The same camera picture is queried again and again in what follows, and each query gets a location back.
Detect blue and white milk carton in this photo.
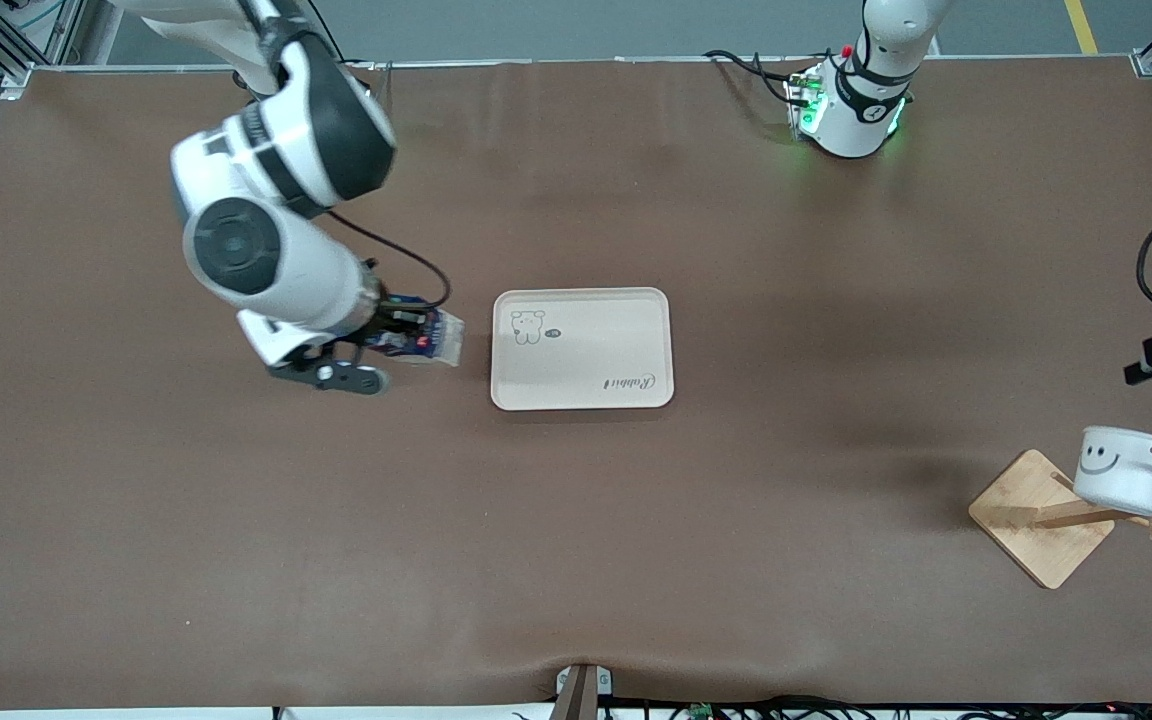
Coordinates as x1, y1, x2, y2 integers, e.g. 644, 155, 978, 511
376, 295, 465, 368

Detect white cup with black handle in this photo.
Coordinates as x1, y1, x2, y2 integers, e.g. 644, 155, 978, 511
1073, 425, 1152, 518

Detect wooden cup rack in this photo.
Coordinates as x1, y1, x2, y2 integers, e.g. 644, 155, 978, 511
968, 445, 1152, 591

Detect cream tray with rabbit print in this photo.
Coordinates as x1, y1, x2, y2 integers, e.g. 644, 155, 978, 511
490, 287, 676, 412

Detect metal table clamp bracket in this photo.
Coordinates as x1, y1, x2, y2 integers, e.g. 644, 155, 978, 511
554, 663, 614, 720

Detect black arm base cables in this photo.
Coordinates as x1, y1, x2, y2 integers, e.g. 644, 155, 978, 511
704, 48, 802, 106

